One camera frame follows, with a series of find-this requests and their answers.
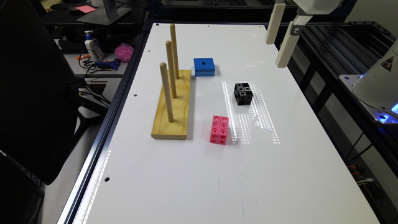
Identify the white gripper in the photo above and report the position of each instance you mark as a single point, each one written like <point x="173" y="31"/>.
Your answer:
<point x="312" y="7"/>

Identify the blue square block with hole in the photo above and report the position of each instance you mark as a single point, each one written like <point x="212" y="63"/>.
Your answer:
<point x="204" y="67"/>

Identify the blue glue gun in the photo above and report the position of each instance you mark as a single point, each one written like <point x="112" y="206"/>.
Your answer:
<point x="114" y="65"/>

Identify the grey monitor stand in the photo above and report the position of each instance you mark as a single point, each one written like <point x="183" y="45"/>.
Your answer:
<point x="105" y="14"/>

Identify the pink fluffy loofah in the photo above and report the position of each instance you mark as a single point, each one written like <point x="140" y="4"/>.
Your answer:
<point x="124" y="52"/>

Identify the near wooden peg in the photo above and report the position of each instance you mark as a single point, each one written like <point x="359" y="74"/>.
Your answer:
<point x="167" y="94"/>

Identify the pink interlocking cube block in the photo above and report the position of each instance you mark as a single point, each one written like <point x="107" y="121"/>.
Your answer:
<point x="219" y="130"/>

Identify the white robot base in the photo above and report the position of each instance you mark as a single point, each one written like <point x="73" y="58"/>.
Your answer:
<point x="376" y="89"/>

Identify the far wooden peg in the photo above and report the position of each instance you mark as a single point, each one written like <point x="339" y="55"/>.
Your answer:
<point x="174" y="50"/>

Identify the pink sticky note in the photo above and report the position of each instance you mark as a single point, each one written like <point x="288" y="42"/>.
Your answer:
<point x="85" y="8"/>

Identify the black interlocking cube block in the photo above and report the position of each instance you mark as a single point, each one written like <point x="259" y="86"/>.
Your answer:
<point x="243" y="93"/>

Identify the white lotion pump bottle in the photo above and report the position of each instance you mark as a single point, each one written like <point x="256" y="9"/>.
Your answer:
<point x="93" y="46"/>

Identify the wooden peg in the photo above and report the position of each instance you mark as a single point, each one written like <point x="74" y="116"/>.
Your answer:
<point x="170" y="60"/>
<point x="167" y="94"/>
<point x="174" y="50"/>

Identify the wooden peg board base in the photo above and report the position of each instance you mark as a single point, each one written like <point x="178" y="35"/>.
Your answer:
<point x="162" y="128"/>

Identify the middle wooden peg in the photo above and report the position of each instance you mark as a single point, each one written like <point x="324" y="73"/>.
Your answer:
<point x="170" y="60"/>

